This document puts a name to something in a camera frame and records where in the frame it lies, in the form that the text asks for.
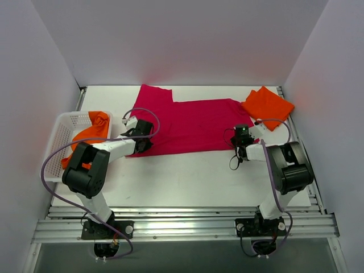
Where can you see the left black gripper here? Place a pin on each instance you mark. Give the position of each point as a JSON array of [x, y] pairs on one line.
[[145, 143]]

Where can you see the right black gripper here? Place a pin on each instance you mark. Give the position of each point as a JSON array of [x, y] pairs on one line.
[[239, 152]]

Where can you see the magenta t shirt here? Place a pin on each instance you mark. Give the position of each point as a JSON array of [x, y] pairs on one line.
[[192, 126]]

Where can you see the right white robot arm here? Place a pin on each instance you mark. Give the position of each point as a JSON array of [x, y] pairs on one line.
[[288, 168]]

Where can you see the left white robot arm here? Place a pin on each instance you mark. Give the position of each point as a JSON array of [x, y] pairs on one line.
[[86, 171]]

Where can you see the folded orange t shirt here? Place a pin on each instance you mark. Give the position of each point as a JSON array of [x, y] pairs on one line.
[[264, 104]]

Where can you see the crumpled orange t shirt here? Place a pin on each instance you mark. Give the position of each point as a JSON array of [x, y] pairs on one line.
[[99, 128]]

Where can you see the white plastic basket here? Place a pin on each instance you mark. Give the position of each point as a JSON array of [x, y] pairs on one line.
[[66, 127]]

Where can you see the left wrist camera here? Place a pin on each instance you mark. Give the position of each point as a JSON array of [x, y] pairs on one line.
[[130, 123]]

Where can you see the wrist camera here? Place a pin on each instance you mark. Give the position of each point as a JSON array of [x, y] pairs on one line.
[[130, 123], [258, 130]]

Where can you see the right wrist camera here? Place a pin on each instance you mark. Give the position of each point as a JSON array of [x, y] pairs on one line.
[[258, 130]]

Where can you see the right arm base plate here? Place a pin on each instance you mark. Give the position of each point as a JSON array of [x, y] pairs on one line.
[[250, 227]]

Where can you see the aluminium rail frame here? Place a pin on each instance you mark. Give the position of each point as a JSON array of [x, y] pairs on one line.
[[184, 209]]

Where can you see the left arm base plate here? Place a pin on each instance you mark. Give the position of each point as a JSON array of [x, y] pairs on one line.
[[94, 231]]

